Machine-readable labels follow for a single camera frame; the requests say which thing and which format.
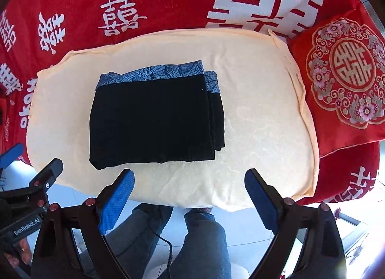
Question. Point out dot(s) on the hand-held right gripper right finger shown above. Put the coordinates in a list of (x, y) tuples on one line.
[(260, 200)]

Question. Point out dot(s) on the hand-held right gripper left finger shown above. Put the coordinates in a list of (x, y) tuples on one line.
[(115, 203)]

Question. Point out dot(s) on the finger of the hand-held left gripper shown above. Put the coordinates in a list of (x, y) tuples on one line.
[(45, 176), (10, 155)]

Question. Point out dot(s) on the black pants with patterned waistband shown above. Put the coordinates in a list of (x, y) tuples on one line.
[(150, 122)]

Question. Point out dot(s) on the person's left hand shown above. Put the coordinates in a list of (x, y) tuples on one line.
[(23, 247)]

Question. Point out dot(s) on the person's left leg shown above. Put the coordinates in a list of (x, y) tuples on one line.
[(141, 230)]

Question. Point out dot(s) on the person's leg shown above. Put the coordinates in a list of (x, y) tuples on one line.
[(141, 230), (204, 243)]

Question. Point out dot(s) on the cream cushion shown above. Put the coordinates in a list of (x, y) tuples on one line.
[(264, 134)]

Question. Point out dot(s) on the person's right leg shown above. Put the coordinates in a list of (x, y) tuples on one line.
[(204, 243)]

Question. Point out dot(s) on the red embroidered pillow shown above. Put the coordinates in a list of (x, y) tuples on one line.
[(346, 80)]

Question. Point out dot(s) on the red printed blanket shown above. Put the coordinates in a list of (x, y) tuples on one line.
[(168, 2)]

